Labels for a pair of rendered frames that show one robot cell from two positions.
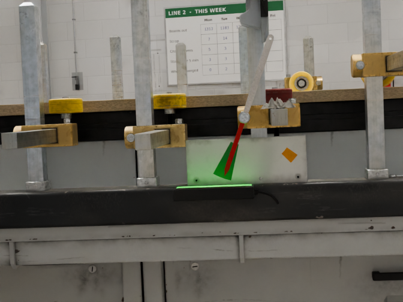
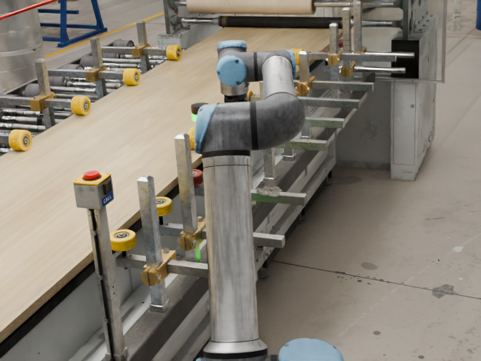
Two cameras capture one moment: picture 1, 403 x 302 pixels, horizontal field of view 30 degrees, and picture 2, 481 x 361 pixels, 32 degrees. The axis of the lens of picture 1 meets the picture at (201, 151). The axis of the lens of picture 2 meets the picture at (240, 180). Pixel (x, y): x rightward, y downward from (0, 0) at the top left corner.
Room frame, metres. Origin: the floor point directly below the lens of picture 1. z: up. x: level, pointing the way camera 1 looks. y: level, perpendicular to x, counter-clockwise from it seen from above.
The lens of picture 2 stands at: (0.80, 2.32, 1.95)
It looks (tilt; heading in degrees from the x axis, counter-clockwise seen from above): 22 degrees down; 287
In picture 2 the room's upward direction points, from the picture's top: 4 degrees counter-clockwise
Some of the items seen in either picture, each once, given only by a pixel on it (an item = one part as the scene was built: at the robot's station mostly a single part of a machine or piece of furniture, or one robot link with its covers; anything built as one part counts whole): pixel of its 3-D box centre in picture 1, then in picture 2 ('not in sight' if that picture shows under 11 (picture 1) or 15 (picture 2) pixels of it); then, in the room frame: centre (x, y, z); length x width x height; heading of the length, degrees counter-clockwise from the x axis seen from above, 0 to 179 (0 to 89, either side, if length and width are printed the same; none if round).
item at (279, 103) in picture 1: (277, 102); (269, 188); (1.48, -0.15, 0.87); 0.09 x 0.07 x 0.02; 175
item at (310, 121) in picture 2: not in sight; (280, 119); (1.56, -0.66, 0.95); 0.50 x 0.04 x 0.04; 175
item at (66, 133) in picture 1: (45, 135); (159, 267); (1.69, 0.35, 0.82); 0.14 x 0.06 x 0.05; 85
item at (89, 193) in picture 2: not in sight; (94, 191); (1.71, 0.63, 1.18); 0.07 x 0.07 x 0.08; 85
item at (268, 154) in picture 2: not in sight; (268, 138); (1.60, -0.63, 0.88); 0.04 x 0.04 x 0.48; 85
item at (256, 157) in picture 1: (246, 160); not in sight; (1.63, -0.10, 0.75); 0.26 x 0.01 x 0.10; 85
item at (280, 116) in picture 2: not in sight; (277, 92); (1.34, 0.24, 1.33); 0.68 x 0.12 x 0.12; 105
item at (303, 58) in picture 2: not in sight; (305, 104); (1.56, -1.12, 0.87); 0.04 x 0.04 x 0.48; 85
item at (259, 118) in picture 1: (268, 115); not in sight; (1.65, -0.15, 0.85); 0.14 x 0.06 x 0.05; 85
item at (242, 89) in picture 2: not in sight; (235, 87); (1.57, -0.12, 1.23); 0.10 x 0.09 x 0.05; 175
